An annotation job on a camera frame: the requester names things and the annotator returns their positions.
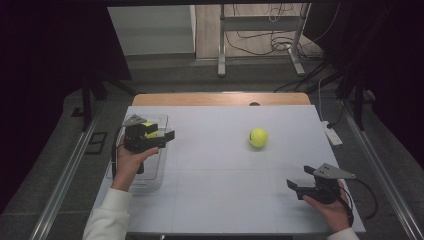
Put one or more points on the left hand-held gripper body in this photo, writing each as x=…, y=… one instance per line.
x=140, y=143

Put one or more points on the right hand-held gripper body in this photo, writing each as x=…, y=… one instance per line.
x=326, y=193

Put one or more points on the yellow tennis ball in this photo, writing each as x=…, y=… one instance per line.
x=258, y=137
x=152, y=135

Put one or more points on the clear plastic container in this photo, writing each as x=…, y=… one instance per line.
x=151, y=170

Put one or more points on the person's right hand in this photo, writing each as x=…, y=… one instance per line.
x=336, y=215

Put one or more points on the person's left hand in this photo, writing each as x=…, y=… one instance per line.
x=128, y=166

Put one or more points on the white power strip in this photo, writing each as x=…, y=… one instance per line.
x=333, y=135

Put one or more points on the wooden table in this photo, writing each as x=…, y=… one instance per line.
x=200, y=99

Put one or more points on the white board table cover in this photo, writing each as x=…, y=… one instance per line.
x=206, y=173

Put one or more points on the black metal stand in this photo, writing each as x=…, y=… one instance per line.
x=359, y=106
x=86, y=106

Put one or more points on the white cabinet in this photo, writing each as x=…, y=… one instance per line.
x=150, y=30

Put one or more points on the dark curtain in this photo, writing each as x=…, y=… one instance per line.
x=393, y=66
x=40, y=66

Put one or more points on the black frame on floor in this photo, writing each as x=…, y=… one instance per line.
x=90, y=146

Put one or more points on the aluminium rail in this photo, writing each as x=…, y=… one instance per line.
x=63, y=186
x=383, y=176

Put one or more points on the grey metal desk frame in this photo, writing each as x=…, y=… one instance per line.
x=221, y=50

